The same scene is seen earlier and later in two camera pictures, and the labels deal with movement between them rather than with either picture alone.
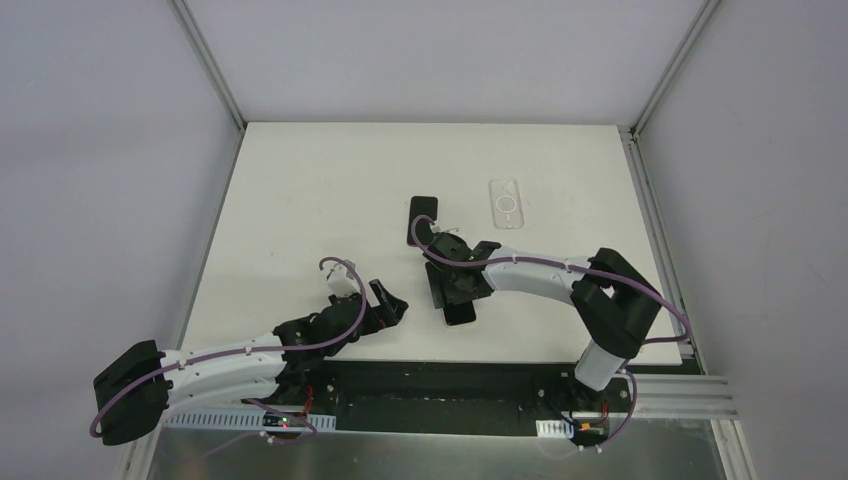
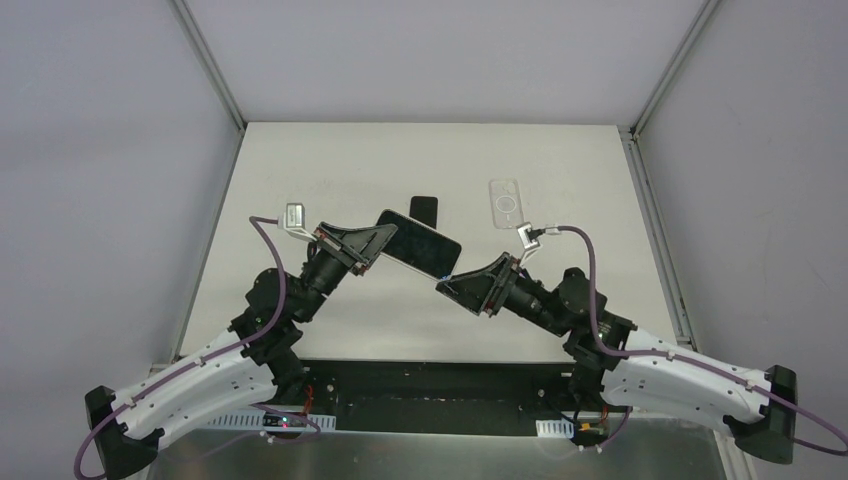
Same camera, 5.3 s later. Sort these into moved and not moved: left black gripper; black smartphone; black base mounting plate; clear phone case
Moved: left black gripper
Not moved: clear phone case; black base mounting plate; black smartphone
